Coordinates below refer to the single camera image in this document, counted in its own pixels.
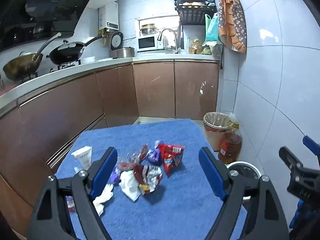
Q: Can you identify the clear plastic bag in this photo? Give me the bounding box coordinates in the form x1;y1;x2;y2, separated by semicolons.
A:
117;155;140;170

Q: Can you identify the orange patterned apron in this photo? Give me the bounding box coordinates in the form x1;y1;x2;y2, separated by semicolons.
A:
217;0;247;53

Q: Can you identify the white tube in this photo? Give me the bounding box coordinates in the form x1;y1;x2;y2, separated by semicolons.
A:
71;146;93;169

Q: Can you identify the white water heater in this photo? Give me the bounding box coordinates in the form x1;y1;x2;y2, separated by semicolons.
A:
98;2;118;30

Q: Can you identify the black dish rack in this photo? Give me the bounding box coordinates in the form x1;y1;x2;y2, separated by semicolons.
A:
173;0;217;50

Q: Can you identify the blue towel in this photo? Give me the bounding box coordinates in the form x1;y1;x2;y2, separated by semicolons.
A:
54;119;248;240

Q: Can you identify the black range hood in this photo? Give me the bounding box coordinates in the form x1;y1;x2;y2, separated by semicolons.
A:
0;0;98;53

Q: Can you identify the gas stove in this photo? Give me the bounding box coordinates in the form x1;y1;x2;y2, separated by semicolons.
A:
17;60;82;82

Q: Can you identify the black bin liner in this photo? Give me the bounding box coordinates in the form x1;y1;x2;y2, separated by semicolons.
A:
231;166;260;180

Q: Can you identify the brown kitchen cabinet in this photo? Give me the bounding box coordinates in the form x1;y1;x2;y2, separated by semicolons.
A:
0;52;220;230

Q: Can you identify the red snack packet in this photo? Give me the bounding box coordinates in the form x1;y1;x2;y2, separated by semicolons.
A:
158;142;185;176

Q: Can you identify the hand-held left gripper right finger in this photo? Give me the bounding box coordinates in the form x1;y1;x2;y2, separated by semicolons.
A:
199;146;292;240

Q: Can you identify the golden wok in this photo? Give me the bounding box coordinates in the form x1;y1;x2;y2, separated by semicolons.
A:
2;32;62;79

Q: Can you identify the white microwave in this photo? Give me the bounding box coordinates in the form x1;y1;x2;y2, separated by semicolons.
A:
136;35;164;53

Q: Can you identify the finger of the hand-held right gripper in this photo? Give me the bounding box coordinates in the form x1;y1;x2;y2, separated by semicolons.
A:
279;146;320;202
302;135;320;157

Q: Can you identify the white trash bin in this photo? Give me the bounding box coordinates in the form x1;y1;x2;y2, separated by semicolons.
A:
225;161;263;202

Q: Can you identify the yellow jar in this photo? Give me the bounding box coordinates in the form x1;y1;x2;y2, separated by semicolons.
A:
191;39;202;55

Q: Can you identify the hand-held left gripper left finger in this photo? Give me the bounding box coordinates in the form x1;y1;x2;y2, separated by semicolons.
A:
27;147;118;240

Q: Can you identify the beige trash bin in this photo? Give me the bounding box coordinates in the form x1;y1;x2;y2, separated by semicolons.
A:
203;112;234;152

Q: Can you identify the steel faucet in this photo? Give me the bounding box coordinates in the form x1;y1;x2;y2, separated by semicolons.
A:
157;28;179;54

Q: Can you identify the steel pot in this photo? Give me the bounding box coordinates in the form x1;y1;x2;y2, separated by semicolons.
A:
116;47;135;58

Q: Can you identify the golden pot with glass lid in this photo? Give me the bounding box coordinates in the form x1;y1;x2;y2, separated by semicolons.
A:
140;24;159;36

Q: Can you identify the teal plastic bag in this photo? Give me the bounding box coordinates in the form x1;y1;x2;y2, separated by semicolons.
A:
205;14;221;43

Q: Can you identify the black rice cooker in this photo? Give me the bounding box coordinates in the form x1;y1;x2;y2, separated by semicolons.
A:
110;31;124;58

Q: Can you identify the purple wrapper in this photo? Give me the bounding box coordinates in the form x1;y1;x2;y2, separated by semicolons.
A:
111;166;121;185
146;148;160;163

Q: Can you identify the brown snack wrapper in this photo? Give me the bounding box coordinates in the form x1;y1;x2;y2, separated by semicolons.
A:
134;164;163;193

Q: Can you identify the cooking oil bottle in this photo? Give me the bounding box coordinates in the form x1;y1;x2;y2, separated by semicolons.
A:
218;121;242;164

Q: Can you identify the black wok with lid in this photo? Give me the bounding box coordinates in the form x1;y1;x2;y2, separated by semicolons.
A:
46;35;104;65

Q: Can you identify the white tissue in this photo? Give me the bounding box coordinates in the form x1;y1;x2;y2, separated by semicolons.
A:
119;170;142;202
92;184;114;217

